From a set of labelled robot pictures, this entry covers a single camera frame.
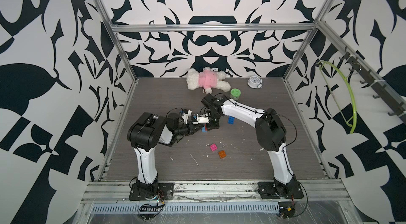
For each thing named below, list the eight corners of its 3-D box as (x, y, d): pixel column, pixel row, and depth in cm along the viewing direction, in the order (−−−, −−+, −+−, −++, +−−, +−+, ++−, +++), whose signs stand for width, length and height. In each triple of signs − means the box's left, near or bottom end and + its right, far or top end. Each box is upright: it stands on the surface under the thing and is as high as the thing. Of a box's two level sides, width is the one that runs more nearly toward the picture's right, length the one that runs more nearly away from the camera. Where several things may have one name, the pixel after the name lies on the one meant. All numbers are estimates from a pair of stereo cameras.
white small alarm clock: (248, 88, 115) (249, 85, 113) (246, 79, 121) (247, 76, 118) (262, 88, 115) (263, 85, 113) (259, 79, 121) (260, 76, 118)
